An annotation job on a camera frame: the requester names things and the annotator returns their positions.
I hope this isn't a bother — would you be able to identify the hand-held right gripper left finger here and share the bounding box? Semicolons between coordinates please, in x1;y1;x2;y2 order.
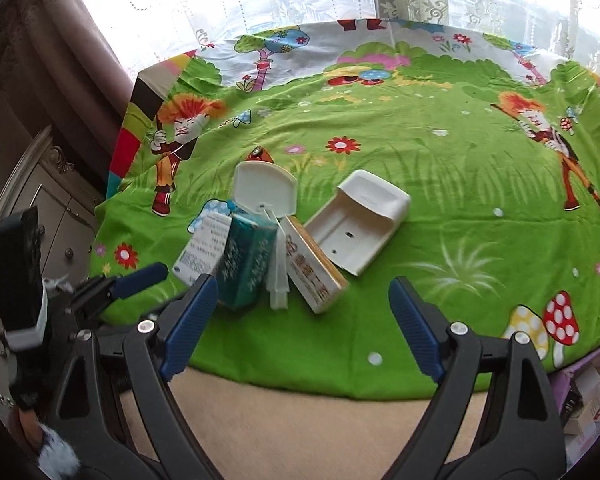
55;274;223;480

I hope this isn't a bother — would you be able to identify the white lace curtain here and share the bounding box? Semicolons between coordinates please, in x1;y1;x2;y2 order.
80;0;600;86

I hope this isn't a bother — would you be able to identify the green cartoon printed blanket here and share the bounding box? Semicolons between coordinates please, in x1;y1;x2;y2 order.
95;19;600;402

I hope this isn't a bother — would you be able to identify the white plastic tray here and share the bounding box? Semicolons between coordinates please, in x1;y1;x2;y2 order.
303;169;412;277

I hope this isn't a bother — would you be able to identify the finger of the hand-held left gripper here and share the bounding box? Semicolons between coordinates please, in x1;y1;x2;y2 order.
70;262;169;312

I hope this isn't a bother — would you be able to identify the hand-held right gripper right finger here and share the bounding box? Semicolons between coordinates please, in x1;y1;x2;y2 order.
382;276;566;480

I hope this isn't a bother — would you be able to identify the purple storage box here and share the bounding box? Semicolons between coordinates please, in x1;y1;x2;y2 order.
550;352;600;467

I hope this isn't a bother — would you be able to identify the white box with red print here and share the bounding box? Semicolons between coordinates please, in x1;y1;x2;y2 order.
282;215;351;315

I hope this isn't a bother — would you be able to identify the person's left forearm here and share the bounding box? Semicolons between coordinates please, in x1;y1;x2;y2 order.
10;407;83;480

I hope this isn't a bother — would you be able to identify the white and blue small box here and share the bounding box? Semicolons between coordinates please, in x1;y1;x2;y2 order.
172;211;232;282

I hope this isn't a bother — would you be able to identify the teal tissue pack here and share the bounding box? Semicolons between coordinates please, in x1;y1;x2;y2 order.
214;211;279;311

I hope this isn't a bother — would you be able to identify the cream carved dresser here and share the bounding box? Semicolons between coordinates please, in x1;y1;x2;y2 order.
0;125;107;411

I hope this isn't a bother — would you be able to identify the white plastic flip-lid holder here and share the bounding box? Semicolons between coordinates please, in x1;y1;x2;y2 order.
231;161;297;312

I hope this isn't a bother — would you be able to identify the brown patterned curtain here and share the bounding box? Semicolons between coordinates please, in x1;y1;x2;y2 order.
0;0;137;198

